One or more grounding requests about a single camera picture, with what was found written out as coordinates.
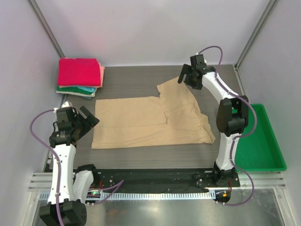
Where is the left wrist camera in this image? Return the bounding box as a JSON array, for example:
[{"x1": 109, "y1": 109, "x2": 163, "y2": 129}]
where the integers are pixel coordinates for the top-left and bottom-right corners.
[{"x1": 53, "y1": 101, "x2": 72, "y2": 113}]

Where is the green plastic bin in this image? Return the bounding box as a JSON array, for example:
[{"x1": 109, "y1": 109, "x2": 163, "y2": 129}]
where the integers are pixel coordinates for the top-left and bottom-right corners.
[{"x1": 235, "y1": 104, "x2": 287, "y2": 172}]

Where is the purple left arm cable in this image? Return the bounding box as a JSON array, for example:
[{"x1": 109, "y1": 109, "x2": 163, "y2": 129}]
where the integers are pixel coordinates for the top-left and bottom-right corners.
[{"x1": 29, "y1": 108, "x2": 125, "y2": 226}]

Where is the left aluminium frame post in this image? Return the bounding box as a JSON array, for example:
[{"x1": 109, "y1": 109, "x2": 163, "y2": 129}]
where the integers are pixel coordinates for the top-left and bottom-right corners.
[{"x1": 27, "y1": 0, "x2": 65, "y2": 58}]

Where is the beige t-shirt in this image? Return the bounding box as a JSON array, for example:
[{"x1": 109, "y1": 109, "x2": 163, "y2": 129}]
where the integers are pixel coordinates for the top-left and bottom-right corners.
[{"x1": 91, "y1": 78, "x2": 215, "y2": 149}]

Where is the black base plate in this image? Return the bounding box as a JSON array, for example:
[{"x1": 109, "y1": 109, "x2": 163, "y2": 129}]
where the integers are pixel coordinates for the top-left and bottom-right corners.
[{"x1": 96, "y1": 168, "x2": 240, "y2": 193}]

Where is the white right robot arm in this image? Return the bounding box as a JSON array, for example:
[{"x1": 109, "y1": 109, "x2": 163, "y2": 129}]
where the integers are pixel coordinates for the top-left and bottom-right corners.
[{"x1": 178, "y1": 54, "x2": 249, "y2": 188}]

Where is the folded green t-shirt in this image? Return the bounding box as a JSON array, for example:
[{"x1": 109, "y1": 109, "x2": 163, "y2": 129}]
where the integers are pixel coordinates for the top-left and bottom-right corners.
[{"x1": 56, "y1": 86, "x2": 95, "y2": 95}]

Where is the folded salmon pink t-shirt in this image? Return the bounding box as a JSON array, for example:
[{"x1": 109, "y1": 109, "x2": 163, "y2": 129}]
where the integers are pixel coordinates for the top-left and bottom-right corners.
[{"x1": 94, "y1": 62, "x2": 105, "y2": 88}]

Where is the folded light blue t-shirt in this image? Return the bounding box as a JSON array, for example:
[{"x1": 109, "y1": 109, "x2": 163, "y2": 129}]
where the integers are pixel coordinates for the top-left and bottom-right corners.
[{"x1": 77, "y1": 86, "x2": 96, "y2": 93}]

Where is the white slotted cable duct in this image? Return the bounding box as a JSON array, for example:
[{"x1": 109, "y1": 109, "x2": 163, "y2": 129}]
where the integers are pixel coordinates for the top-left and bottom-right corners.
[{"x1": 40, "y1": 191, "x2": 216, "y2": 201}]

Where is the aluminium frame post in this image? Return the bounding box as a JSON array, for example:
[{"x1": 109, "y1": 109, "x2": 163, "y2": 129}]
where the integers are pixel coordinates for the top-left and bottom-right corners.
[
  {"x1": 234, "y1": 0, "x2": 279, "y2": 71},
  {"x1": 27, "y1": 0, "x2": 65, "y2": 58}
]

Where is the right aluminium frame post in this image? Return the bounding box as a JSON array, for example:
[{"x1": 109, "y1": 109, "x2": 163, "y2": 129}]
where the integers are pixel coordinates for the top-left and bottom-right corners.
[{"x1": 234, "y1": 0, "x2": 279, "y2": 71}]

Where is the folded magenta t-shirt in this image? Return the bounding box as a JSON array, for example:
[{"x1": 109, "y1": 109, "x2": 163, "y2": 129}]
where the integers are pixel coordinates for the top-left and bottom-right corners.
[{"x1": 57, "y1": 58, "x2": 101, "y2": 87}]

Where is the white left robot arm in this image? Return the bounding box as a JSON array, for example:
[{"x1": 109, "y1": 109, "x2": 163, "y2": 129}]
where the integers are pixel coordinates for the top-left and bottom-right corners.
[{"x1": 39, "y1": 103, "x2": 100, "y2": 226}]

